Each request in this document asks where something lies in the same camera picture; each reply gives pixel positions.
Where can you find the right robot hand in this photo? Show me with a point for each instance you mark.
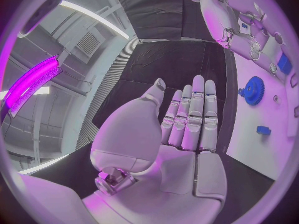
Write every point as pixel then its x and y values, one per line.
pixel 219 18

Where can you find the blue gear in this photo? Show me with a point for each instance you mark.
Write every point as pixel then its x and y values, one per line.
pixel 254 91

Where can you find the white task board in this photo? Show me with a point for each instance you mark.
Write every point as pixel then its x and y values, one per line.
pixel 252 149

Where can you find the small blue block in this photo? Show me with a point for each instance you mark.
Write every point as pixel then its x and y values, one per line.
pixel 262 130

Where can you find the large blue block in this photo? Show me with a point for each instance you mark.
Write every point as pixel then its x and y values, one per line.
pixel 285 64

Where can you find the glowing light bar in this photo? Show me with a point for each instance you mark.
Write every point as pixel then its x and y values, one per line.
pixel 32 82

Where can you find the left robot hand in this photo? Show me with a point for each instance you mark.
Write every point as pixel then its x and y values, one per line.
pixel 130 134

